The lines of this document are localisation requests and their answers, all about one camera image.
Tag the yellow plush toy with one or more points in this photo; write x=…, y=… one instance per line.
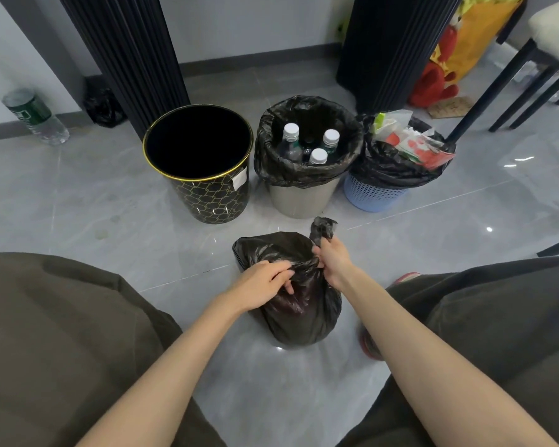
x=480, y=37

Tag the person's right hand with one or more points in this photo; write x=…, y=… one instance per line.
x=337, y=262

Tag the cream cushioned chair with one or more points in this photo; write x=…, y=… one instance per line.
x=554, y=27

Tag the person's left hand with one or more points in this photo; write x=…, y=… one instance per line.
x=258, y=283

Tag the person's left leg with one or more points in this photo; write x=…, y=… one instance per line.
x=51, y=344

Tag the black garbage bag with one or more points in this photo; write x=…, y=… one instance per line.
x=284, y=174
x=303, y=321
x=382, y=169

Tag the person's left forearm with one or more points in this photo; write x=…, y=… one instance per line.
x=167, y=367

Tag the person's right leg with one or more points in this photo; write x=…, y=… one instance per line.
x=494, y=311

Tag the large clear water bottle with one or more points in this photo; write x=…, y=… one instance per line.
x=32, y=113

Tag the red plush toy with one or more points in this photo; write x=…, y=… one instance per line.
x=428, y=86

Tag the person's leg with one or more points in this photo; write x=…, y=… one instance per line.
x=494, y=311
x=51, y=344

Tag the red white snack wrapper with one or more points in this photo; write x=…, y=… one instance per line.
x=424, y=151

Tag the black bin with gold rim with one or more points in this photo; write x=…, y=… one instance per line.
x=214, y=204

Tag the dark capped small bottle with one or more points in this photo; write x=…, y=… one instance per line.
x=307, y=148

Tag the small crumpled black bag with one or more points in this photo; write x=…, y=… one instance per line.
x=105, y=104

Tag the person's right pink shoe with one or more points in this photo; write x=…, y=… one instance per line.
x=370, y=344

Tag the white green plastic packaging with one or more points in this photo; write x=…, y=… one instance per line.
x=391, y=121

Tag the beige plastic bin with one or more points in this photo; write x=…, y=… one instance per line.
x=303, y=200

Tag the blue mesh plastic bin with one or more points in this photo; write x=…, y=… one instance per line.
x=372, y=195

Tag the white capped clear bottle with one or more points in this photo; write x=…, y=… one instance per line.
x=317, y=155
x=290, y=131
x=331, y=137

